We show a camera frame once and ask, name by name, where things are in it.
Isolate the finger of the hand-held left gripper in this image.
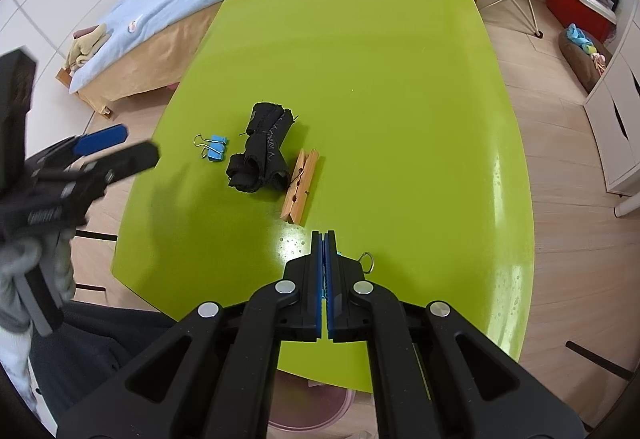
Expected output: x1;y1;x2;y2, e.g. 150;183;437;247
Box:
47;124;128;170
80;141;161;200

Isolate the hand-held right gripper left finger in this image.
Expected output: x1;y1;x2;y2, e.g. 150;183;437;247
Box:
56;230;326;439

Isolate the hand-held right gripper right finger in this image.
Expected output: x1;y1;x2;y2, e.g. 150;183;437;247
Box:
326;230;586;439

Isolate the large blue binder clip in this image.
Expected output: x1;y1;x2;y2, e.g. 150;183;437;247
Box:
322;249;376;300

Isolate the small blue binder clip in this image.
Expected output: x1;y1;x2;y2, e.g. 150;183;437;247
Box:
194;134;230;163

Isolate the pink waste bin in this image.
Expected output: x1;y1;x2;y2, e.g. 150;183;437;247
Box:
267;371;357;432

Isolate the person's left forearm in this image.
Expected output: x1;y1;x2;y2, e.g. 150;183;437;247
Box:
0;326;36;415

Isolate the person's left hand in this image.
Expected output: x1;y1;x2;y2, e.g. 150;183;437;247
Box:
0;229;76;335

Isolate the beige bed skirt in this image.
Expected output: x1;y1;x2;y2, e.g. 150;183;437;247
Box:
75;1;223;112

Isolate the beige folded towel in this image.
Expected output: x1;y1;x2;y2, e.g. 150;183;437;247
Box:
66;24;111;72

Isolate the wooden clothespin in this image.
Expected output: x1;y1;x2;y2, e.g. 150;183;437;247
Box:
280;148;321;225

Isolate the black rolled cloth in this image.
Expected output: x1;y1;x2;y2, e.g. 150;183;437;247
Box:
226;102;300;194

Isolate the person's leg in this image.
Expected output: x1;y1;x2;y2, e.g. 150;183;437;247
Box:
27;301;176;425

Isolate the green table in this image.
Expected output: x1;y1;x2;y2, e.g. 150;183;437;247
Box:
111;0;536;395

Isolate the white drawer cabinet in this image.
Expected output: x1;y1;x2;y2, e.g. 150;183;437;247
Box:
584;1;640;220

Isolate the brown pet bed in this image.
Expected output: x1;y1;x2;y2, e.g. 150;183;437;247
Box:
559;31;613;92

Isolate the blue soft toy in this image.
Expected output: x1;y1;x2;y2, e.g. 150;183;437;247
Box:
565;24;598;52

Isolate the red storage box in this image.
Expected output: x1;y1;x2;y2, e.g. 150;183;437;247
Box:
546;0;618;37

